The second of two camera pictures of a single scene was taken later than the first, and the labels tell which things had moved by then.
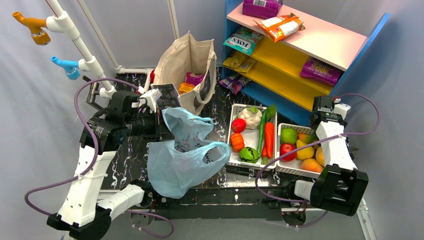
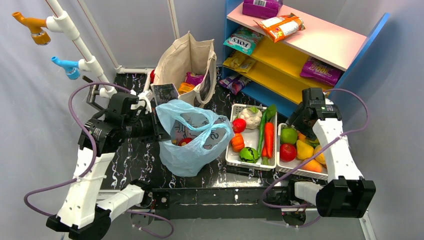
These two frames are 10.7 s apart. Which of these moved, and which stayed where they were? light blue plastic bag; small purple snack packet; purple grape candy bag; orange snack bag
Moved: light blue plastic bag
Stayed: small purple snack packet; purple grape candy bag; orange snack bag
